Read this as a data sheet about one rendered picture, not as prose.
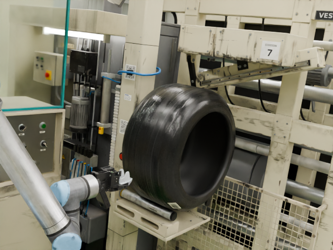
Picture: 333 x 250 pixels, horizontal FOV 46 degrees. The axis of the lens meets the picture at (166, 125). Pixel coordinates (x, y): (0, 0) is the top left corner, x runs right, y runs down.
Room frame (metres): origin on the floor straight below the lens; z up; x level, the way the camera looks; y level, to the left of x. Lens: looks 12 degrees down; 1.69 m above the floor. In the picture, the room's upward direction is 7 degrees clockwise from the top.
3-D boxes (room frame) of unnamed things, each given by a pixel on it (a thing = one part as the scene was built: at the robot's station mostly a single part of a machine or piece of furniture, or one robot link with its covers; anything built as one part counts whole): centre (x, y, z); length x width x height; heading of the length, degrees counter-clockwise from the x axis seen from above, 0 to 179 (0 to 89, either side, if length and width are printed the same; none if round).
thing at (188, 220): (1.92, -0.04, 0.80); 0.37 x 0.36 x 0.02; 141
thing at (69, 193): (1.33, 0.32, 1.11); 0.12 x 0.09 x 0.10; 141
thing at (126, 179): (1.54, 0.14, 1.12); 0.09 x 0.03 x 0.06; 141
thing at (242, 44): (2.08, -0.32, 1.71); 0.61 x 0.25 x 0.15; 51
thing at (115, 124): (2.10, 0.26, 1.19); 0.05 x 0.04 x 0.48; 141
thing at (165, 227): (1.82, 0.05, 0.84); 0.36 x 0.09 x 0.06; 51
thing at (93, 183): (1.40, 0.27, 1.12); 0.10 x 0.05 x 0.09; 51
